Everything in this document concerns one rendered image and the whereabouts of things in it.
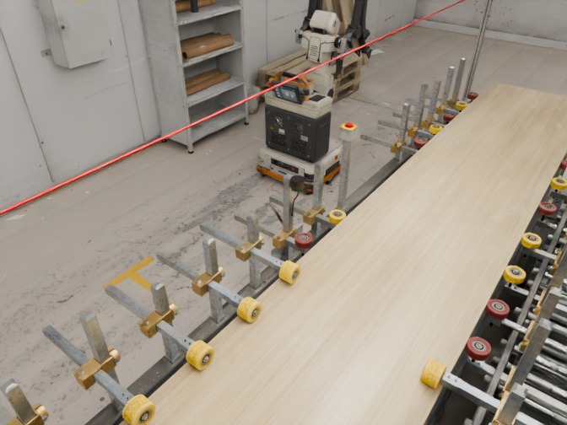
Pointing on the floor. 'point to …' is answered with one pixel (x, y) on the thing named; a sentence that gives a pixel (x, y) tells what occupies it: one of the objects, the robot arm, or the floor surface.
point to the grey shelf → (225, 21)
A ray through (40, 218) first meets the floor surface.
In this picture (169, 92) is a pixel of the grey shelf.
